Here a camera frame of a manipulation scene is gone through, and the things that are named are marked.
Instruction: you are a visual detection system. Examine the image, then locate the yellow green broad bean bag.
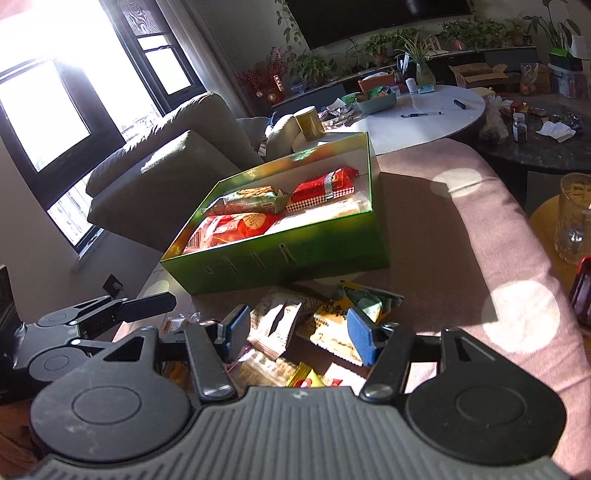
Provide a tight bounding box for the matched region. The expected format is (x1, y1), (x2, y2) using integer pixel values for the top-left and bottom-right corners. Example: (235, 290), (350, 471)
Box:
(294, 280), (406, 368)

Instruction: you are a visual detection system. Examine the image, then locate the clear QR code snack pack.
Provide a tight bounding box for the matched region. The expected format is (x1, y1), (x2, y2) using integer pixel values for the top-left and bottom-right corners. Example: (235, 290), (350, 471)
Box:
(226, 348), (297, 391)

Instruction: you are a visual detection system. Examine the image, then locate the red crinkled snack bag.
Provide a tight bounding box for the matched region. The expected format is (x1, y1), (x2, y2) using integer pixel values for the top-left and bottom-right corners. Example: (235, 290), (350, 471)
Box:
(183, 212), (287, 254)

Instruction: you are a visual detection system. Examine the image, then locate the green snack packet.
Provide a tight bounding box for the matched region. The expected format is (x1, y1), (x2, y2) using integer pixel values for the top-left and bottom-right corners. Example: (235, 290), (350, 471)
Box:
(204, 186), (290, 216)

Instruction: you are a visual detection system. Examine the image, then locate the bread loaf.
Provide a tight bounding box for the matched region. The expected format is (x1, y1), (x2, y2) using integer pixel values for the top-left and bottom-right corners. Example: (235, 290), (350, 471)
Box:
(266, 192), (370, 234)

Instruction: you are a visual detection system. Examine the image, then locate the teal bowl of snacks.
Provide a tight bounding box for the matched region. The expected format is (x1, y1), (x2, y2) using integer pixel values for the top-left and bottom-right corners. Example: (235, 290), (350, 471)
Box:
(356, 86), (398, 115)

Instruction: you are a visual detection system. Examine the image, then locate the green cardboard box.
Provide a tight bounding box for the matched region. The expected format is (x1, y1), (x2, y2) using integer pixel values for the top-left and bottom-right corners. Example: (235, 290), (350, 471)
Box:
(160, 133), (389, 295)

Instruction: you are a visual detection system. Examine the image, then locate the beige sofa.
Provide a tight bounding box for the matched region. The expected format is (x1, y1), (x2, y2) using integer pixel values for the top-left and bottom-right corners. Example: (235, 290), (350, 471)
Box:
(86, 92), (301, 252)

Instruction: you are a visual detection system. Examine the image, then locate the red checkered snack pack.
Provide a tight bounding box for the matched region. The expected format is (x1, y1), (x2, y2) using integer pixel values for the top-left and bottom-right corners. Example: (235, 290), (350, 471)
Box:
(287, 167), (359, 213)

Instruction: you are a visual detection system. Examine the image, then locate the glass mug with spoon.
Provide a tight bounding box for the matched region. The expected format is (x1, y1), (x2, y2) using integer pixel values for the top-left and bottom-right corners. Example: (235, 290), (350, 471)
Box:
(554, 173), (591, 265)

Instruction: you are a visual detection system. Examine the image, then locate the round white coffee table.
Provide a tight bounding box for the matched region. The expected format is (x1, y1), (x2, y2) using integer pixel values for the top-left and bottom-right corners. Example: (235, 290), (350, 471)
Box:
(317, 86), (486, 155)

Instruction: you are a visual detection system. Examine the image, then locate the black pen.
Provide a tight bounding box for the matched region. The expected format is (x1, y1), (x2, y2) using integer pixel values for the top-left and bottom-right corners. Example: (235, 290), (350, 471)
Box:
(401, 111), (443, 119)

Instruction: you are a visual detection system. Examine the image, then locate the yellow canister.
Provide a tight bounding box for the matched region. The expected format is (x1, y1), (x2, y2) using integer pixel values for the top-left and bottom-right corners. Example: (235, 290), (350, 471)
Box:
(294, 106), (325, 142)

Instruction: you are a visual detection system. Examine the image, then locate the small dark glass bottle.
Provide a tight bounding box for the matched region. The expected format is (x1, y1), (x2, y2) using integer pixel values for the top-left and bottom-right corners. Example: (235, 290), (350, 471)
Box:
(512, 112), (528, 144)

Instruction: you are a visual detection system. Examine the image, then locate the dark tv console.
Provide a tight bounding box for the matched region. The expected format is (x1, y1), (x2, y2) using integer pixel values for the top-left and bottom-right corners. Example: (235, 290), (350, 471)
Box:
(270, 44), (539, 112)

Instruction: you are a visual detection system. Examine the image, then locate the round dark marble table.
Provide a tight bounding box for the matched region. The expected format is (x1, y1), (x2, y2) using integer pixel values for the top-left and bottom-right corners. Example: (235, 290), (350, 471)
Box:
(474, 94), (590, 174)

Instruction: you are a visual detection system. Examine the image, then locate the orange tissue box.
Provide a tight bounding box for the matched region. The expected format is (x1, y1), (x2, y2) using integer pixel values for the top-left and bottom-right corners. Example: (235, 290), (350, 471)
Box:
(358, 72), (397, 93)

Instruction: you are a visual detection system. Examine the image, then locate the red flower arrangement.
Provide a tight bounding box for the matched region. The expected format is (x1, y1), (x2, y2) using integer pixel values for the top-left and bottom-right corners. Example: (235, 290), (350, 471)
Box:
(236, 47), (297, 105)

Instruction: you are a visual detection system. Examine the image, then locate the white crumpled tissue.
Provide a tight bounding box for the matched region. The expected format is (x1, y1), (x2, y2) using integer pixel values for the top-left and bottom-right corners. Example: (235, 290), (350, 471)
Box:
(537, 121), (576, 143)

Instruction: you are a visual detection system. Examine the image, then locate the black framed window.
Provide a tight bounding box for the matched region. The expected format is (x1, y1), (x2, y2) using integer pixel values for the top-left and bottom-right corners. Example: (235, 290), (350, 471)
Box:
(0, 0), (206, 211)

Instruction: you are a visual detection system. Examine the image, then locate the cardboard box on floor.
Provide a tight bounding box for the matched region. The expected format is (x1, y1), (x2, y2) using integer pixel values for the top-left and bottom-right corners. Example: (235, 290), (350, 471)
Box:
(450, 63), (508, 89)

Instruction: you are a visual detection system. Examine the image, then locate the glass vase with plant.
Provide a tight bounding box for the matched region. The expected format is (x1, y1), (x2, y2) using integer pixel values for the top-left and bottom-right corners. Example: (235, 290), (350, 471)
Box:
(401, 31), (439, 89)

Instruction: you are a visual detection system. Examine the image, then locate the wall-mounted black television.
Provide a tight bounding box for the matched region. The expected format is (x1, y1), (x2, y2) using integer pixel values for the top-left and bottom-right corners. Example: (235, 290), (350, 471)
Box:
(287, 0), (472, 49)

